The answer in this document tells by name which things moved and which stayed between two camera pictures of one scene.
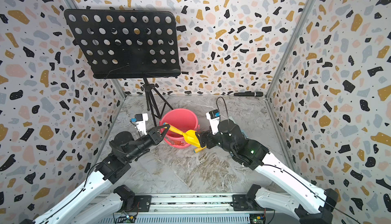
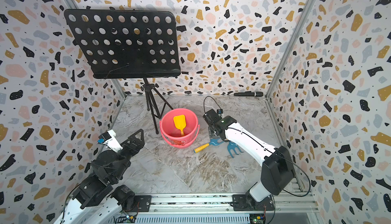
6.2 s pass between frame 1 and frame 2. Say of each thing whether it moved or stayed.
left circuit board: stayed
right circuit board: stayed
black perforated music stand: stayed
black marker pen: stayed
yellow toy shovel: moved
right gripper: moved
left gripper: moved
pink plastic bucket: stayed
